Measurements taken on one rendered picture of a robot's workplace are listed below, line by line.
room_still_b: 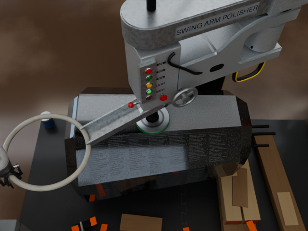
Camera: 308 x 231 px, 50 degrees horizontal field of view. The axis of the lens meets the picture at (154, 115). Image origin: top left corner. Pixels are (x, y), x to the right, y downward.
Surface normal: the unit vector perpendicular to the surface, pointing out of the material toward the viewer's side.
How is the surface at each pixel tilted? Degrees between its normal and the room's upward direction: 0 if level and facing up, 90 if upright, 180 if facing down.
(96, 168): 45
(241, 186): 0
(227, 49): 90
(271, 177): 0
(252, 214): 0
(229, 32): 40
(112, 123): 16
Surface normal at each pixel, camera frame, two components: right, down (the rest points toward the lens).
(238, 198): 0.00, -0.53
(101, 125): -0.25, -0.42
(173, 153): 0.05, 0.22
